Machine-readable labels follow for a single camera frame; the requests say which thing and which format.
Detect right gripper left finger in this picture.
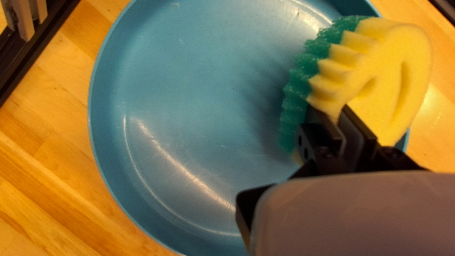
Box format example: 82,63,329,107
236,106,346,249

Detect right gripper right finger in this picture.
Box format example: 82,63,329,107
338,104,428,174

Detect teal round plate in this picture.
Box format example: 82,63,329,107
87,0,411,256

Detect yellow sponge with green underside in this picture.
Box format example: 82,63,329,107
277,15,434,157

